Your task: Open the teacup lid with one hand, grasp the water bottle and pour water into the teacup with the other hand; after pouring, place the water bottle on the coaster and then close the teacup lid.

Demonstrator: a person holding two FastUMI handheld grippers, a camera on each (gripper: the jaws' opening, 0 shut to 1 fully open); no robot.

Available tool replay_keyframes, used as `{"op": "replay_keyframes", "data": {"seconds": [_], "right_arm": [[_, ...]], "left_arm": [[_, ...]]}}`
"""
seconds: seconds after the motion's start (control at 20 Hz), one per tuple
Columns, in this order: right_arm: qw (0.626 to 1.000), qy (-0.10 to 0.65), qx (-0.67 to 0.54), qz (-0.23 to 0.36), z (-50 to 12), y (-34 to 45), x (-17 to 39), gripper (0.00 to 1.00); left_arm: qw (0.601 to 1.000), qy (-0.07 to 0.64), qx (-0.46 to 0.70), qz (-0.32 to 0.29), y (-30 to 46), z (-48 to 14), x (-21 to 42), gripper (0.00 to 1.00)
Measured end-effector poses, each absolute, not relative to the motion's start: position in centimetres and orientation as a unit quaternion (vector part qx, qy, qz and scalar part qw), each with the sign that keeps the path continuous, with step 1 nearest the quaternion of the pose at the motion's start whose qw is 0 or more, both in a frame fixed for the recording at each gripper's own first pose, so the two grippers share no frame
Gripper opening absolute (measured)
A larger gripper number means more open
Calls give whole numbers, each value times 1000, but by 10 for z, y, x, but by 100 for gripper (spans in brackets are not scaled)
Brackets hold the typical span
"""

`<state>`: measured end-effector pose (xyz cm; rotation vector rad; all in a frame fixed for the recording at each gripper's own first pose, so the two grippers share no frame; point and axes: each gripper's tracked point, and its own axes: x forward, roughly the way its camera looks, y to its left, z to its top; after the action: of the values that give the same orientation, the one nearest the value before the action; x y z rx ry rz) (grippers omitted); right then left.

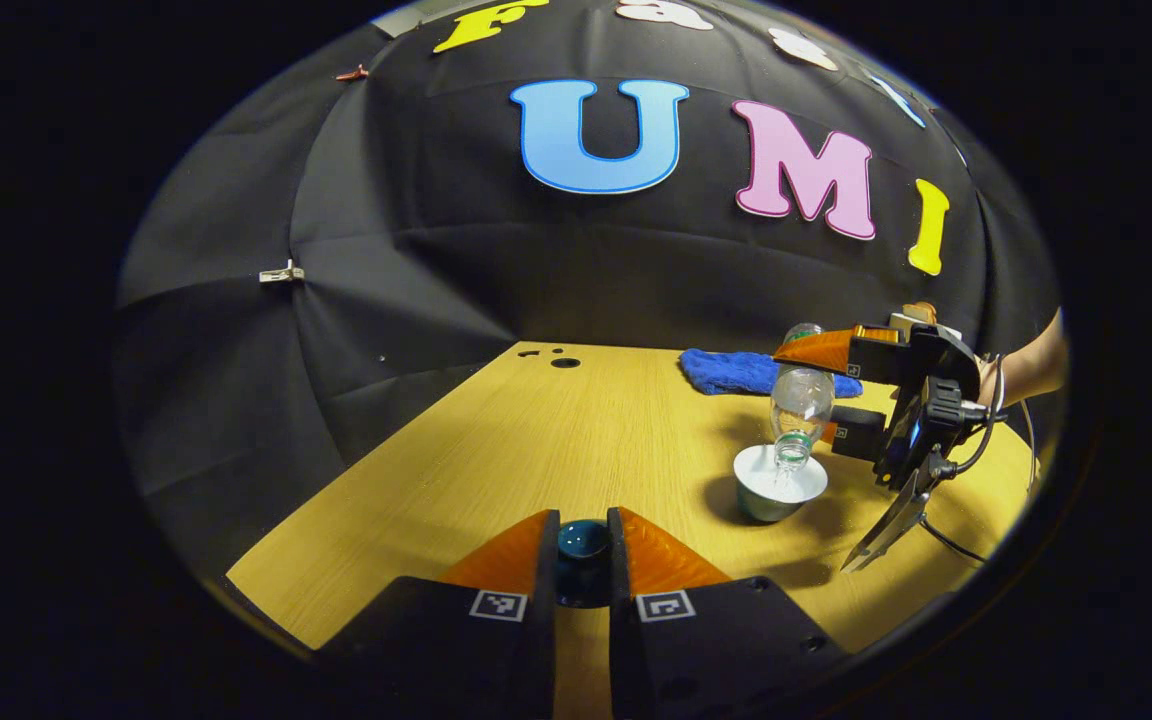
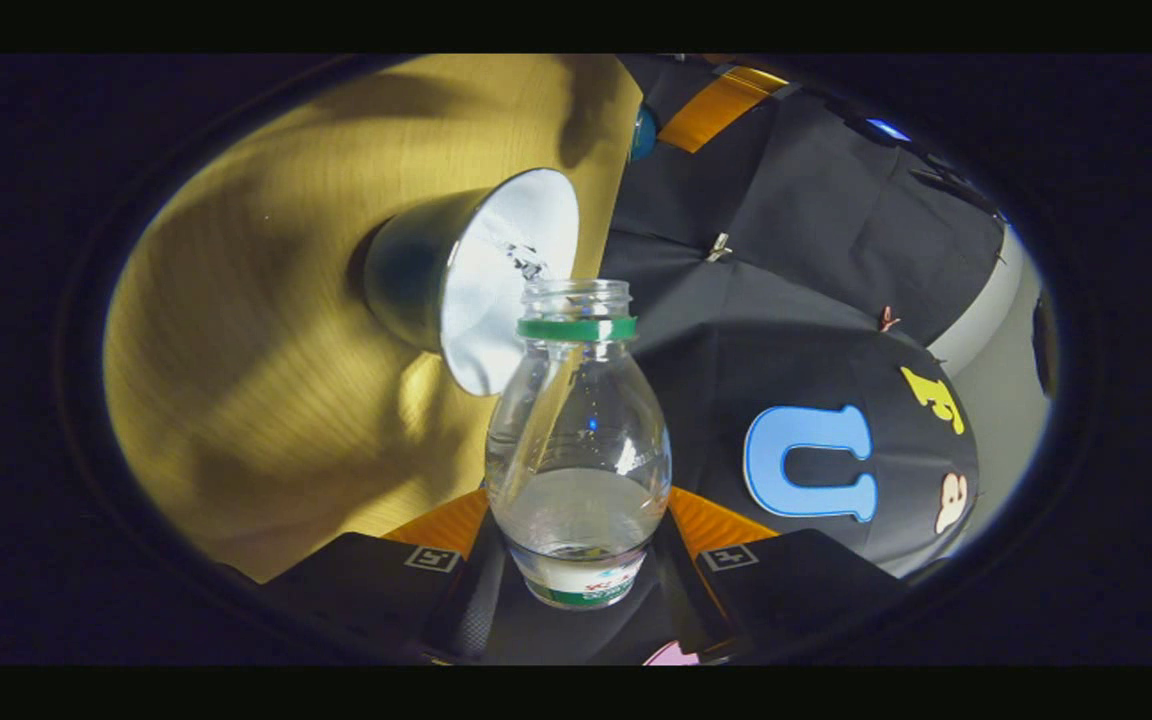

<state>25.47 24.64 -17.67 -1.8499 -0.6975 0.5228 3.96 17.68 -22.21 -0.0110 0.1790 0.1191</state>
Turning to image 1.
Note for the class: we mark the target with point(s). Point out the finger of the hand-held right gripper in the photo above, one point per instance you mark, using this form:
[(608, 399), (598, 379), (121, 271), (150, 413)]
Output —
[(881, 355), (858, 432)]

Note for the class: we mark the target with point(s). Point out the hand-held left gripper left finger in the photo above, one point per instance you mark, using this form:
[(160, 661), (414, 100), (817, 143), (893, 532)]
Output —
[(543, 620)]

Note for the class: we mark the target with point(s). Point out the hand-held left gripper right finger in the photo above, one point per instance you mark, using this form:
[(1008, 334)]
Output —
[(621, 640)]

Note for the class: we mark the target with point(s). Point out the clear plastic water bottle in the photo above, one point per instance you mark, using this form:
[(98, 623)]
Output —
[(801, 400)]

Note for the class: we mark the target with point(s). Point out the dark teal teacup lid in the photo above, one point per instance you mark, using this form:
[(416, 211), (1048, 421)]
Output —
[(583, 540)]

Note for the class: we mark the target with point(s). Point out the white teacup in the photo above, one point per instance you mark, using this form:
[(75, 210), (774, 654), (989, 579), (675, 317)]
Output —
[(761, 485)]

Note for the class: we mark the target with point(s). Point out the toast slice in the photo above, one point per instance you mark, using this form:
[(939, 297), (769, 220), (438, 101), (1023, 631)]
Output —
[(923, 310)]

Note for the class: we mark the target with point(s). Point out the blue towel cloth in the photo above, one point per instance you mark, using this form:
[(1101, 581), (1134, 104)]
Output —
[(726, 372)]

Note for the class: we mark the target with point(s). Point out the silver clip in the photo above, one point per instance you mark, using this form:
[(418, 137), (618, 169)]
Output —
[(281, 273)]

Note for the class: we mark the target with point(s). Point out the copper clip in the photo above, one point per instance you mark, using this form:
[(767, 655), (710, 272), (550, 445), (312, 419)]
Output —
[(353, 73)]

